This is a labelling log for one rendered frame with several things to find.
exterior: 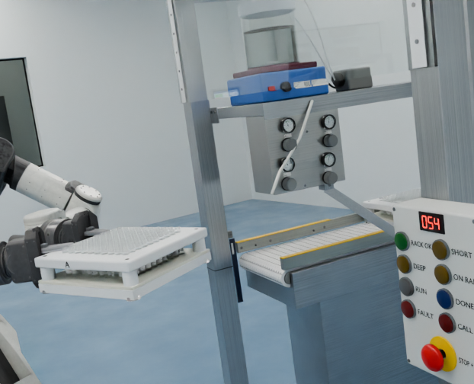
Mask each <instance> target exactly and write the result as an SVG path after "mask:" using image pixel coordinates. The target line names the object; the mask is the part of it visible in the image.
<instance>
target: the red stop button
mask: <svg viewBox="0 0 474 384"><path fill-rule="evenodd" d="M445 357H446V354H445V352H444V350H439V349H438V348H437V347H436V346H434V345H433V344H426V345H424V346H423V348H422V349H421V358H422V361H423V363H424V365H425V366H426V367H427V368H428V369H429V370H431V371H434V372H438V371H440V370H442V369H443V367H444V358H445Z"/></svg>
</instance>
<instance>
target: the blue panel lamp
mask: <svg viewBox="0 0 474 384"><path fill-rule="evenodd" d="M437 302H438V303H439V305H440V306H441V307H443V308H445V309H448V308H449V307H450V305H451V299H450V296H449V294H448V293H447V292H446V291H444V290H439V291H438V292H437Z"/></svg>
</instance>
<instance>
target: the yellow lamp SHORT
mask: <svg viewBox="0 0 474 384"><path fill-rule="evenodd" d="M432 251H433V253H434V256H435V257H436V258H438V259H441V260H442V259H444V258H445V257H446V256H447V249H446V247H445V245H444V244H443V242H441V241H436V242H435V243H434V244H433V245H432Z"/></svg>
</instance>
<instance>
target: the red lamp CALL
mask: <svg viewBox="0 0 474 384"><path fill-rule="evenodd" d="M438 321H439V325H440V327H441V328H442V330H443V331H445V332H451V331H452V330H453V323H452V320H451V319H450V317H449V316H448V315H445V314H442V315H440V317H439V319H438Z"/></svg>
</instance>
